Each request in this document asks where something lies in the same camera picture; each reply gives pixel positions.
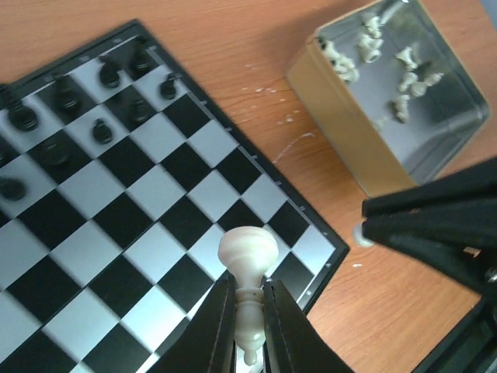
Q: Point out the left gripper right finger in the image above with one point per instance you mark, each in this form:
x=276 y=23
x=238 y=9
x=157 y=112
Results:
x=292 y=343

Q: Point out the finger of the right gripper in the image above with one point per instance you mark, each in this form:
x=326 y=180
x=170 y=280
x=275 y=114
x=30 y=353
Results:
x=472 y=183
x=463 y=250

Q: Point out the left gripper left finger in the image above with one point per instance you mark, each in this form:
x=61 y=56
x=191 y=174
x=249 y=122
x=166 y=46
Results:
x=207 y=344

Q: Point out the white bishop piece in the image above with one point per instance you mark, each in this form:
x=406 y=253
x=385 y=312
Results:
x=248 y=252

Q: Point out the white pawn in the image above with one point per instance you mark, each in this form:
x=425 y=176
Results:
x=359 y=238

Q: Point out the black chess piece set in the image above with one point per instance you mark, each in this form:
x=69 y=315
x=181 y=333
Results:
x=98 y=126

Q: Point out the gold metal tin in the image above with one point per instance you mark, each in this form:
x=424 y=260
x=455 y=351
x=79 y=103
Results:
x=389 y=94

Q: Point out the black and silver chessboard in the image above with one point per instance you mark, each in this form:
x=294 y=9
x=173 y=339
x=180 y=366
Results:
x=114 y=290

